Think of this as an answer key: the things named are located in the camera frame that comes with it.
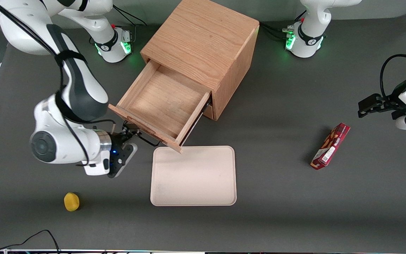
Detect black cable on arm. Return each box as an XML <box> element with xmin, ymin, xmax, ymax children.
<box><xmin>380</xmin><ymin>54</ymin><xmax>406</xmax><ymax>100</ymax></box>
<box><xmin>0</xmin><ymin>0</ymin><xmax>117</xmax><ymax>167</ymax></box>

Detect black cable at table edge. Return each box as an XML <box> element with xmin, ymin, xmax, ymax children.
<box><xmin>0</xmin><ymin>230</ymin><xmax>61</xmax><ymax>254</ymax></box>

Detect black cables at left arm base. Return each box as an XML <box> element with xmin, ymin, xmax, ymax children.
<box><xmin>259</xmin><ymin>21</ymin><xmax>296</xmax><ymax>41</ymax></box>

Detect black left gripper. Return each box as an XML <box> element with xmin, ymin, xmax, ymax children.
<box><xmin>358</xmin><ymin>79</ymin><xmax>406</xmax><ymax>121</ymax></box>

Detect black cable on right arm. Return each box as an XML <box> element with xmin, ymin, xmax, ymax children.
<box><xmin>0</xmin><ymin>0</ymin><xmax>117</xmax><ymax>167</ymax></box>

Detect red cookie box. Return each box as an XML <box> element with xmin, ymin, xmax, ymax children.
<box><xmin>310</xmin><ymin>123</ymin><xmax>351</xmax><ymax>170</ymax></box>

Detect yellow lemon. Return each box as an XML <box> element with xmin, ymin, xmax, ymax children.
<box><xmin>64</xmin><ymin>192</ymin><xmax>80</xmax><ymax>212</ymax></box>

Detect wooden drawer with recessed front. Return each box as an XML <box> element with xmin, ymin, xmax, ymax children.
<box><xmin>108</xmin><ymin>60</ymin><xmax>212</xmax><ymax>154</ymax></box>

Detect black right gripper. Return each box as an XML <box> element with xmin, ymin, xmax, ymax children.
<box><xmin>107</xmin><ymin>122</ymin><xmax>144</xmax><ymax>179</ymax></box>

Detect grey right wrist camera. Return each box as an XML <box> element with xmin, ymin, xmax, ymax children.
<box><xmin>117</xmin><ymin>143</ymin><xmax>138</xmax><ymax>178</ymax></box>

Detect black metal drawer handle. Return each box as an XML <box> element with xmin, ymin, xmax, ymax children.
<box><xmin>123</xmin><ymin>122</ymin><xmax>161</xmax><ymax>147</ymax></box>

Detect black velcro strap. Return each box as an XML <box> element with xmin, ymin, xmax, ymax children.
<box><xmin>54</xmin><ymin>89</ymin><xmax>85</xmax><ymax>123</ymax></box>
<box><xmin>54</xmin><ymin>50</ymin><xmax>88</xmax><ymax>67</ymax></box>

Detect cream plastic tray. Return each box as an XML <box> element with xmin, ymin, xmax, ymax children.
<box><xmin>150</xmin><ymin>146</ymin><xmax>237</xmax><ymax>206</ymax></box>

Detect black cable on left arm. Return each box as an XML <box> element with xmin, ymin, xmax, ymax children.
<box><xmin>380</xmin><ymin>54</ymin><xmax>406</xmax><ymax>100</ymax></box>

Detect black cables at right arm base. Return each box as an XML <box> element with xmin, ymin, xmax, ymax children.
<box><xmin>112</xmin><ymin>5</ymin><xmax>147</xmax><ymax>27</ymax></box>

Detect wooden drawer cabinet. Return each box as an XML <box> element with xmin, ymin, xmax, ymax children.
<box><xmin>140</xmin><ymin>0</ymin><xmax>260</xmax><ymax>121</ymax></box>

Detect black cables at arm base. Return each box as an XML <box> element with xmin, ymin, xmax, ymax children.
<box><xmin>112</xmin><ymin>5</ymin><xmax>147</xmax><ymax>27</ymax></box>
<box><xmin>259</xmin><ymin>21</ymin><xmax>296</xmax><ymax>41</ymax></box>

